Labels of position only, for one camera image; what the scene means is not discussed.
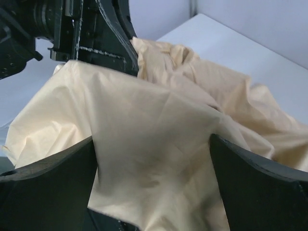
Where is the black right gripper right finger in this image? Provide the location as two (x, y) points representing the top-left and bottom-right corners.
(209, 134), (308, 231)

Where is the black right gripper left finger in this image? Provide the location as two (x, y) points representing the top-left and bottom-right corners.
(0, 137), (97, 231)

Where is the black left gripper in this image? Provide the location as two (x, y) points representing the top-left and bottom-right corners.
(47, 0), (139, 76)

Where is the beige folding umbrella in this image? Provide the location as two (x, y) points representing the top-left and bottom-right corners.
(3, 38), (308, 231)

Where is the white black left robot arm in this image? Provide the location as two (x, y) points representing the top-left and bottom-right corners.
(0, 0), (139, 78)

